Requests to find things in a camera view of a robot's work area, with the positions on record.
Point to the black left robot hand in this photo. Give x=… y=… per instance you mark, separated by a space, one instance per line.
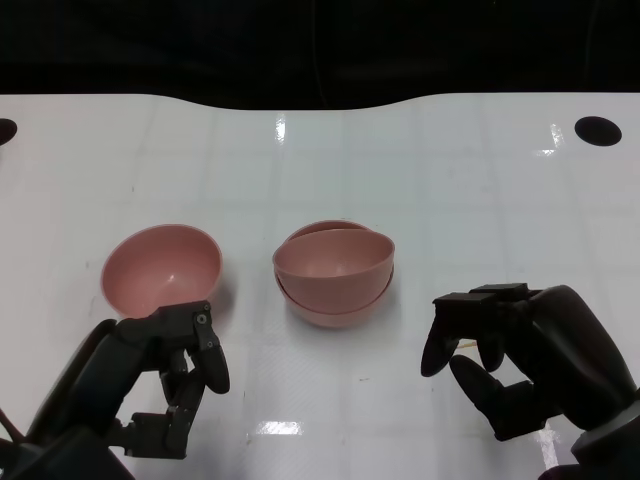
x=100 y=370

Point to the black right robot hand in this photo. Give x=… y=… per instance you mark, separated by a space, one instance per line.
x=570 y=350

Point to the pink plastic bowl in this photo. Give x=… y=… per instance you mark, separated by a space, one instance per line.
x=335 y=260
x=160 y=270
x=330 y=320

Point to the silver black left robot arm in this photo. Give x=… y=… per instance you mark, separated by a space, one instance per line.
x=60 y=462

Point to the black round table grommet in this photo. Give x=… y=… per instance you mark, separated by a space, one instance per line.
x=598 y=131
x=6 y=132

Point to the black backdrop cloth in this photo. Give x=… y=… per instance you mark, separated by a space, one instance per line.
x=150 y=45

